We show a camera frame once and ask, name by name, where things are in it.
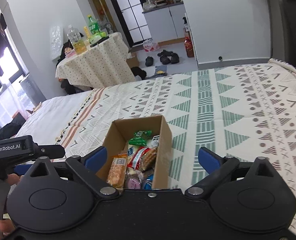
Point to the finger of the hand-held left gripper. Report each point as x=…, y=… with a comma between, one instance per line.
x=20, y=170
x=50, y=152

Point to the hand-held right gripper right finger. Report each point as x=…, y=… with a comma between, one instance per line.
x=209, y=160

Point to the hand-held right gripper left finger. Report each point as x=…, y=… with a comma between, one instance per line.
x=96, y=158

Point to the orange cracker packet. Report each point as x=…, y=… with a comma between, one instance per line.
x=117, y=171

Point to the long cream snack packet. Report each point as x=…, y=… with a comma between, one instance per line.
x=131, y=151

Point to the purple snack packet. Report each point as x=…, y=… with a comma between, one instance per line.
x=133, y=183

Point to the green snack packet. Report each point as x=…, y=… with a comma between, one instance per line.
x=138, y=141
x=141, y=133

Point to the brown cardboard box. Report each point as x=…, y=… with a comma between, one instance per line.
x=163, y=160

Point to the red and white cracker packet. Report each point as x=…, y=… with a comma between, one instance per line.
x=144, y=157

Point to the black and white snack packet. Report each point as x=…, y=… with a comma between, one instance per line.
x=156, y=140

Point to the blue snack packet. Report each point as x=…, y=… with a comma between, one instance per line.
x=148, y=183

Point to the person's left hand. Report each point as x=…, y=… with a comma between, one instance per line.
x=3, y=230

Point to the black garment on bed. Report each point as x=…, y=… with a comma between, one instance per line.
x=8, y=130

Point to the white bed sheet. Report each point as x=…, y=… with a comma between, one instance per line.
x=50, y=115

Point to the black bag on floor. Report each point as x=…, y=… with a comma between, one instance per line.
x=139, y=72

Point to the round table with dotted tablecloth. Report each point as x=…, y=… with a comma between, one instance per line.
x=95, y=62

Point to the black clothes on chair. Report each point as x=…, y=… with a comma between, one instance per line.
x=62, y=53

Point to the pink box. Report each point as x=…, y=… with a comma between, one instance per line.
x=70, y=53

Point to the blue floor mat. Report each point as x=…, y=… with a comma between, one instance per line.
x=159, y=71

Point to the small cardboard box on floor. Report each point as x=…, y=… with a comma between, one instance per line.
x=132, y=60

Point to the black slipper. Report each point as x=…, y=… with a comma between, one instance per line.
x=166, y=53
x=165, y=60
x=149, y=61
x=174, y=58

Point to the clear plastic sheet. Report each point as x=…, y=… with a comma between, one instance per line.
x=56, y=42

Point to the yellow oil bottle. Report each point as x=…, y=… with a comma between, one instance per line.
x=76, y=42

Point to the red bottle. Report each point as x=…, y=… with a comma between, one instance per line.
x=189, y=47

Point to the black remote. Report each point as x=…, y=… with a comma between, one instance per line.
x=100, y=41

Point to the green tissue pack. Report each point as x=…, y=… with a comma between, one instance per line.
x=98, y=36

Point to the pack of water bottles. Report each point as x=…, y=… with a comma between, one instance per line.
x=151, y=45

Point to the brown carton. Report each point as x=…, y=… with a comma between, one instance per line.
x=186, y=33

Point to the green soda bottle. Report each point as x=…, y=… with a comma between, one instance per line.
x=94, y=27

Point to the black spray bottle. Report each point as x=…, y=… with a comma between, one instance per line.
x=186, y=23

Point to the grey kitchen cabinet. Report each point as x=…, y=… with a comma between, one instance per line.
x=163, y=22

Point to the black framed sliding door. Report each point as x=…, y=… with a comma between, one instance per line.
x=130, y=12

